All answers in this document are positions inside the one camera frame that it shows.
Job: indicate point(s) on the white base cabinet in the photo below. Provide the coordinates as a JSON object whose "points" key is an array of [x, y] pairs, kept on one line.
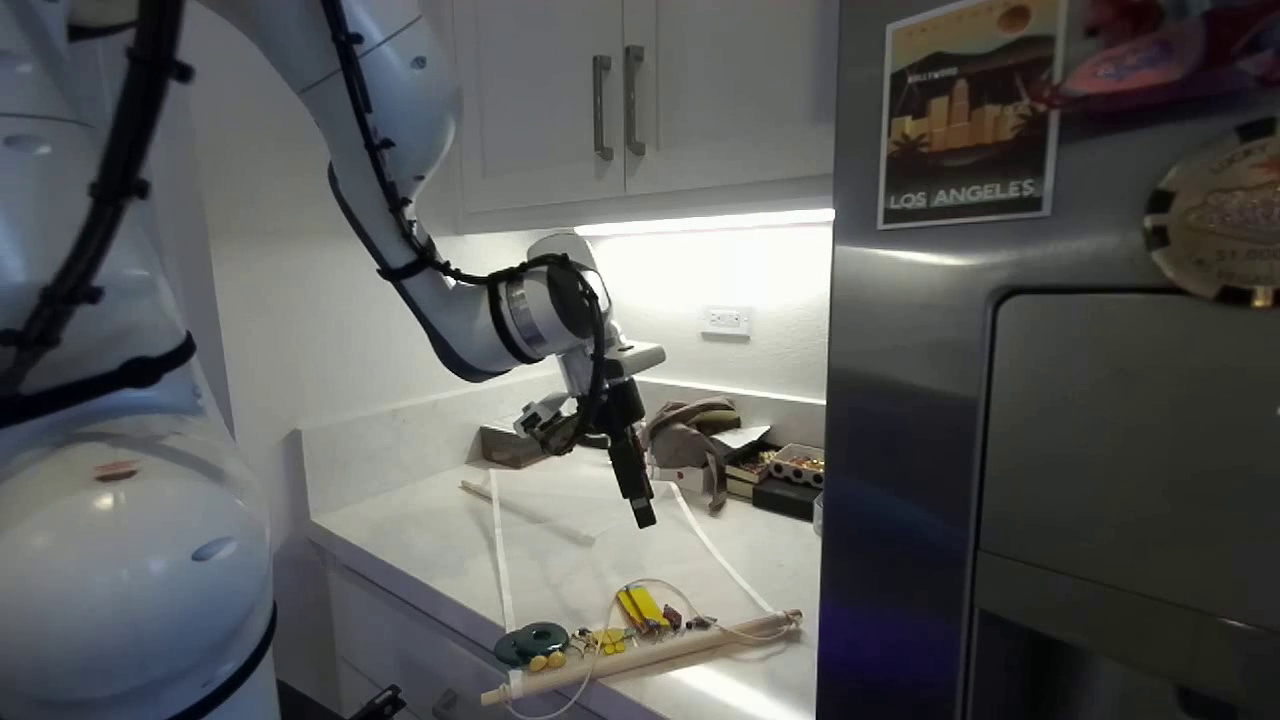
{"points": [[401, 641]]}

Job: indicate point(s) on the yellow black small tool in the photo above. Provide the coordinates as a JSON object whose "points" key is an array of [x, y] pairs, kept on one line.
{"points": [[642, 605]]}

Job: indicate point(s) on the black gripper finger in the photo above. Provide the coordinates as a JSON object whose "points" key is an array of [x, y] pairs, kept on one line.
{"points": [[624, 482], [644, 493]]}

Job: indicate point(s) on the dark egg carton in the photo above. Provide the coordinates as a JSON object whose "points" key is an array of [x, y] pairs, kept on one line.
{"points": [[790, 482]]}

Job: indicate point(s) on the stainless steel refrigerator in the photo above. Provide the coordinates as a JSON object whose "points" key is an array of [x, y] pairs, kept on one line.
{"points": [[907, 465]]}

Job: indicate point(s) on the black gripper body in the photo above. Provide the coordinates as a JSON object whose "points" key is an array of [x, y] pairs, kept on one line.
{"points": [[607, 401]]}

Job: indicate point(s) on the round poker chip magnet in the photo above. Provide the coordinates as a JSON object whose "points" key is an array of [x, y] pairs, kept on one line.
{"points": [[1223, 212]]}

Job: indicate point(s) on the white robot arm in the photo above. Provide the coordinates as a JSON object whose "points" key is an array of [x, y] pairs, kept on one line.
{"points": [[120, 563]]}

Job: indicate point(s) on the Los Angeles poster magnet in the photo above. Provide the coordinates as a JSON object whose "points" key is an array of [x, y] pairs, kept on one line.
{"points": [[967, 121]]}

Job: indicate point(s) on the under-cabinet light strip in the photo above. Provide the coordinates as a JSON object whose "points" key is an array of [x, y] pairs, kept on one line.
{"points": [[721, 222]]}

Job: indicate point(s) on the white cabinet door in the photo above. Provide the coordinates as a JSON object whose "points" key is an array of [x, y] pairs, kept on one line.
{"points": [[535, 121], [733, 92]]}

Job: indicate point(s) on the dark round disc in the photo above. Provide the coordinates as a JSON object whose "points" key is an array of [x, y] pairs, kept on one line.
{"points": [[528, 647]]}

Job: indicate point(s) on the white kitchen cabinet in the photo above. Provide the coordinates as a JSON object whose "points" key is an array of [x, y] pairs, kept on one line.
{"points": [[695, 202]]}

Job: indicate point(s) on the brown wooden box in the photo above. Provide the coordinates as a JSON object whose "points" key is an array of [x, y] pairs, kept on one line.
{"points": [[506, 444]]}

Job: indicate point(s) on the pink magnet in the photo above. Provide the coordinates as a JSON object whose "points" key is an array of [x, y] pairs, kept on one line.
{"points": [[1175, 52]]}

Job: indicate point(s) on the white wall outlet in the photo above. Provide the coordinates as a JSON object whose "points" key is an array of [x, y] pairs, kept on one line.
{"points": [[724, 320]]}

